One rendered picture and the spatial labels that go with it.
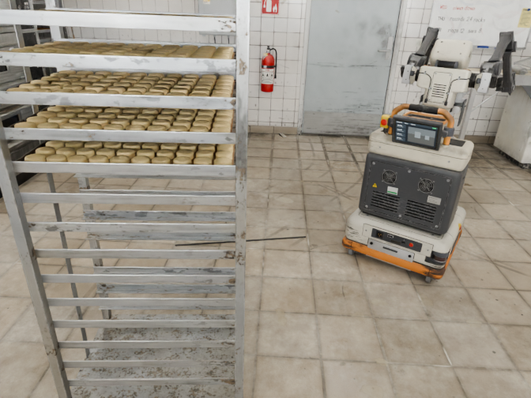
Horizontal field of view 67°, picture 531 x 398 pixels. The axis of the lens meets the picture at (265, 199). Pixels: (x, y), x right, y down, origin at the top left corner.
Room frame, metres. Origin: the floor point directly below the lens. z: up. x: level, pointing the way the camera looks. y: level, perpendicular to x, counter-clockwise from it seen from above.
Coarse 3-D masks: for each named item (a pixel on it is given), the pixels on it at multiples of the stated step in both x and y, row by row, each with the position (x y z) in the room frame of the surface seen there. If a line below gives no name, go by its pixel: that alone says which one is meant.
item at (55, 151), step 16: (48, 144) 1.13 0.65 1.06; (64, 144) 1.18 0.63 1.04; (80, 144) 1.14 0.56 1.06; (96, 144) 1.15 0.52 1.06; (112, 144) 1.15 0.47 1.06; (128, 144) 1.16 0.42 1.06; (144, 144) 1.16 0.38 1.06; (160, 144) 1.21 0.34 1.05; (176, 144) 1.21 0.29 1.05; (192, 144) 1.18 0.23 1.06; (208, 144) 1.19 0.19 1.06; (224, 144) 1.19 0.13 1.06; (32, 160) 1.00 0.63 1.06; (48, 160) 1.00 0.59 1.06; (64, 160) 1.02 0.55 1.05; (80, 160) 1.01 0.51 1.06; (96, 160) 1.01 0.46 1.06; (112, 160) 1.01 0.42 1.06; (128, 160) 1.03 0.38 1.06; (144, 160) 1.02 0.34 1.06; (160, 160) 1.03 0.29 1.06; (176, 160) 1.03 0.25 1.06; (192, 160) 1.09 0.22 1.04; (208, 160) 1.04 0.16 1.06; (224, 160) 1.05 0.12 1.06
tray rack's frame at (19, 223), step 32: (0, 128) 0.95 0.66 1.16; (0, 160) 0.93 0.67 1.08; (32, 256) 0.95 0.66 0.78; (32, 288) 0.93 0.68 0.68; (96, 352) 1.19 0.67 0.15; (128, 352) 1.19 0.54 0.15; (160, 352) 1.20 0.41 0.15; (192, 352) 1.21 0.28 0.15; (224, 352) 1.21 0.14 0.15; (64, 384) 0.94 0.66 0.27
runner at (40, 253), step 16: (48, 256) 0.97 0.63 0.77; (64, 256) 0.97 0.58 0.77; (80, 256) 0.97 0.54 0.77; (96, 256) 0.97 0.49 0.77; (112, 256) 0.98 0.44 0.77; (128, 256) 0.98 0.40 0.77; (144, 256) 0.98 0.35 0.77; (160, 256) 0.99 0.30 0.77; (176, 256) 0.99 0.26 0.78; (192, 256) 0.99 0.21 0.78; (208, 256) 0.99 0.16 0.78; (224, 256) 1.00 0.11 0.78
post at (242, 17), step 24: (240, 0) 0.97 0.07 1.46; (240, 24) 0.97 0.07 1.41; (240, 48) 0.97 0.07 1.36; (240, 72) 0.97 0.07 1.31; (240, 96) 0.97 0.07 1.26; (240, 120) 0.97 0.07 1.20; (240, 144) 0.97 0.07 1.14; (240, 168) 0.97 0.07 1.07; (240, 192) 0.97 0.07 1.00; (240, 216) 0.97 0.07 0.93; (240, 240) 0.97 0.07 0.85; (240, 264) 0.97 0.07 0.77; (240, 288) 0.97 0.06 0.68; (240, 312) 0.97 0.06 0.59; (240, 336) 0.97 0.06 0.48; (240, 360) 0.97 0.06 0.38; (240, 384) 0.97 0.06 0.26
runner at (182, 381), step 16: (80, 384) 0.97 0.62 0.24; (96, 384) 0.97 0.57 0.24; (112, 384) 0.97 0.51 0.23; (128, 384) 0.98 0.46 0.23; (144, 384) 0.98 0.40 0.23; (160, 384) 0.98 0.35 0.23; (176, 384) 0.99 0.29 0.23; (192, 384) 0.99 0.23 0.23; (208, 384) 0.99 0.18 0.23; (224, 384) 1.00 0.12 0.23
